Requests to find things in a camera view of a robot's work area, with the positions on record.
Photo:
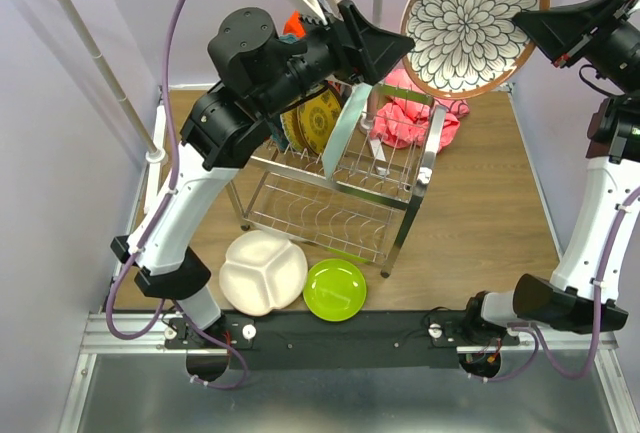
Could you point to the black base bar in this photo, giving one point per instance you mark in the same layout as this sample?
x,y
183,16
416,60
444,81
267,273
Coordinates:
x,y
293,340

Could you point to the lime green plate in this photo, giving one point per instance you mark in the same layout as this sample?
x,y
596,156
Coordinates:
x,y
335,290

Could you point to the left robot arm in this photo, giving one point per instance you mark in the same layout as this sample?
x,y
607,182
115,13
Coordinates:
x,y
260,77

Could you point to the pale blue square plate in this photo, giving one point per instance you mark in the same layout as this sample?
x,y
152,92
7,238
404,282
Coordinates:
x,y
344,127

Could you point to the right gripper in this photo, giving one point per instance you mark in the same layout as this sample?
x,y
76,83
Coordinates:
x,y
557,30

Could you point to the white divided plate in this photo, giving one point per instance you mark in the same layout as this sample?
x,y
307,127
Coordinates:
x,y
262,272

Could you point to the woven bamboo plate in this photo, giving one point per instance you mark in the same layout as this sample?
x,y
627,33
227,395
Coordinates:
x,y
291,130

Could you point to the orange garment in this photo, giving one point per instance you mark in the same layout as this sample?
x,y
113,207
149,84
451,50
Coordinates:
x,y
293,25

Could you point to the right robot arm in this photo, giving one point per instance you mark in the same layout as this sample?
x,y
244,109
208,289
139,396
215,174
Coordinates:
x,y
581,295

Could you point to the yellow black patterned plate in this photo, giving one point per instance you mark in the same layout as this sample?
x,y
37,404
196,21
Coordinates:
x,y
317,118

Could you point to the floral brown rim plate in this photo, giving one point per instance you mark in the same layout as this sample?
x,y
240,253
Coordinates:
x,y
464,48

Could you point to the steel two-tier dish rack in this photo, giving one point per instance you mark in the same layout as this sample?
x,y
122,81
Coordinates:
x,y
365,209

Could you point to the pink patterned garment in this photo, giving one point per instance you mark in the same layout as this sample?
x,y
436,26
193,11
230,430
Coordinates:
x,y
401,123

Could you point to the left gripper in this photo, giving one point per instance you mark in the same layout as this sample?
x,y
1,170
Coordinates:
x,y
362,52

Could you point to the teal scalloped plate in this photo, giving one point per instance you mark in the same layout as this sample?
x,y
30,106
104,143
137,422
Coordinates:
x,y
277,134

